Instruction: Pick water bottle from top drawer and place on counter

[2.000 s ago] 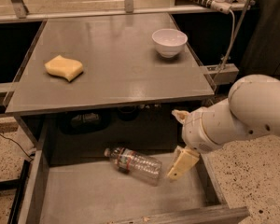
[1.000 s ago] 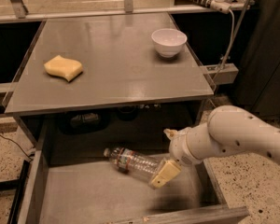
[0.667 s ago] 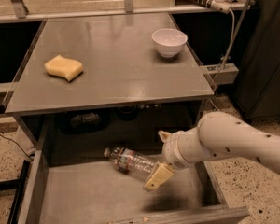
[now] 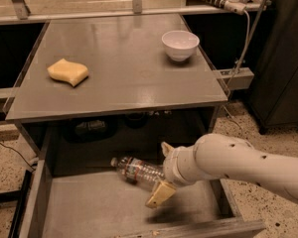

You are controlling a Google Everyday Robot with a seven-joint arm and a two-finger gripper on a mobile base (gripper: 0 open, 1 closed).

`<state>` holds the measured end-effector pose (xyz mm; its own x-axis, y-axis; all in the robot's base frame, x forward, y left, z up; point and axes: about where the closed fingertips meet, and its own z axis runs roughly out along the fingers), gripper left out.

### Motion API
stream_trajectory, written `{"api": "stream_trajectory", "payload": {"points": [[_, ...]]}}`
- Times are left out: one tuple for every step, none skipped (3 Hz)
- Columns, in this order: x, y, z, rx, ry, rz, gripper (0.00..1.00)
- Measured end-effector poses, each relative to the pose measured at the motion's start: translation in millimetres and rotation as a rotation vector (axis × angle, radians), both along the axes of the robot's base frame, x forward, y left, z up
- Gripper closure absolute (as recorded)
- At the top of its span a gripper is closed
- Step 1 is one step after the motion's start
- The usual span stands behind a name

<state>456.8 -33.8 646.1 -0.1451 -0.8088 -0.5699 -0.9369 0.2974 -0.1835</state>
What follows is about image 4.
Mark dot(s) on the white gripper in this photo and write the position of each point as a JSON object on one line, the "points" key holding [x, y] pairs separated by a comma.
{"points": [[171, 167]]}

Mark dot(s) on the clear plastic water bottle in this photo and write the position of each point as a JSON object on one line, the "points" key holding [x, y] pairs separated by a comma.
{"points": [[138, 172]]}

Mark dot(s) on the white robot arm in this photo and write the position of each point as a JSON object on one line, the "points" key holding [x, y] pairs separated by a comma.
{"points": [[215, 156]]}

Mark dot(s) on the grey open top drawer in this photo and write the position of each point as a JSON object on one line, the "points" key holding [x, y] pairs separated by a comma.
{"points": [[77, 194]]}

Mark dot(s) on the grey cabinet counter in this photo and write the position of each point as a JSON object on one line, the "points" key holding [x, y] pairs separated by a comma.
{"points": [[132, 83]]}

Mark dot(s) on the white bowl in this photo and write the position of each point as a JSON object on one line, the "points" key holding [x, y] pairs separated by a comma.
{"points": [[180, 45]]}

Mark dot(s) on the dark cabinet at right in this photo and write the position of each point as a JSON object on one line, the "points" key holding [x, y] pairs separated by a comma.
{"points": [[273, 95]]}

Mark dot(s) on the yellow sponge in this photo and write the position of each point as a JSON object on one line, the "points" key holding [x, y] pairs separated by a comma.
{"points": [[70, 72]]}

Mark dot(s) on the white flexible-handle device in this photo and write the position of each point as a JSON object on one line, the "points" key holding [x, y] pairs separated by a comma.
{"points": [[234, 6]]}

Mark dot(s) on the metal frame rail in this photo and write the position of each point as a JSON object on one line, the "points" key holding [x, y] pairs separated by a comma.
{"points": [[122, 10]]}

